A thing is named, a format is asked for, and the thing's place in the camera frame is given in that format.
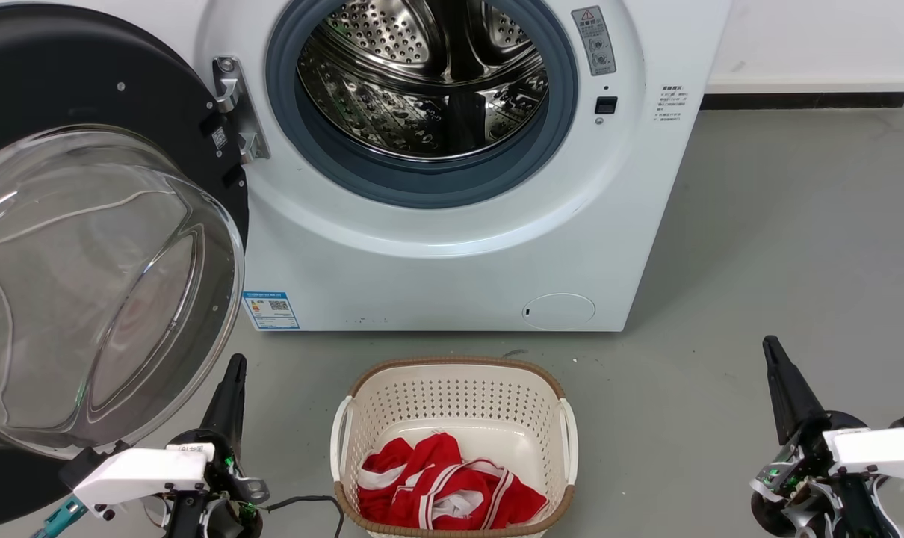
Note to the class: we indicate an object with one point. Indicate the blue energy label sticker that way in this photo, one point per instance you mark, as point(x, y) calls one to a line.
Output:
point(270, 310)

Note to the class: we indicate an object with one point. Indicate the cream perforated laundry basket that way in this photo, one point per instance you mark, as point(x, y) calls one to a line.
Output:
point(452, 396)

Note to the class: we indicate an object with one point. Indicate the metal door hinge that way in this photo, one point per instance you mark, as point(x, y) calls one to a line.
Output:
point(235, 112)

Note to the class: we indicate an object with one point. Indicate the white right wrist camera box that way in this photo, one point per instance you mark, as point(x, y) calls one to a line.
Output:
point(881, 452)

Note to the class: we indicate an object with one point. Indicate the round white filter cover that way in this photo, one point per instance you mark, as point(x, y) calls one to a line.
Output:
point(559, 311)

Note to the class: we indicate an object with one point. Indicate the stainless steel washer drum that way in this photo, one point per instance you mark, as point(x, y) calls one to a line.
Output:
point(377, 104)

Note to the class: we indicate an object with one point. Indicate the black round glass washer door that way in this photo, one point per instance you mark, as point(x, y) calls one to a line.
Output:
point(86, 75)

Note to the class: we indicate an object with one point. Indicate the dark wall baseboard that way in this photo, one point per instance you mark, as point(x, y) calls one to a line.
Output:
point(796, 100)

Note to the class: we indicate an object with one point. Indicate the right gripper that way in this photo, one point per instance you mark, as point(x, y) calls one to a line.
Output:
point(810, 478)

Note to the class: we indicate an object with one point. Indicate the printed text label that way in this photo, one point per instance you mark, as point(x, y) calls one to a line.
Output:
point(671, 103)

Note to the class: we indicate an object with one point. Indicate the red and white garment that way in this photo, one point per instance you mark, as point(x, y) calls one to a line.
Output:
point(437, 486)

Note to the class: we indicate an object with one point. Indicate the black door latch socket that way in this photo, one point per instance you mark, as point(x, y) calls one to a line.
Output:
point(606, 104)

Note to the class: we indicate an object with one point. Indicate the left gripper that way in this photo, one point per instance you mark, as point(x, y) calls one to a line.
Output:
point(224, 486)

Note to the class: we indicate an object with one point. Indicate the white front-load washing machine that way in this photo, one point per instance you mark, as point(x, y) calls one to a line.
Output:
point(422, 284)

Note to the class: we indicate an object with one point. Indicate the grey warning sticker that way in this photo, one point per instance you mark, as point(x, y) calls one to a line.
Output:
point(594, 41)

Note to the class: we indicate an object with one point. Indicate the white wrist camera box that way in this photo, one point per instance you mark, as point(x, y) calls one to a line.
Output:
point(881, 452)
point(142, 474)

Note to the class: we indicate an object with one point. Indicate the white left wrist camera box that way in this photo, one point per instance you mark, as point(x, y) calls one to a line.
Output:
point(142, 474)

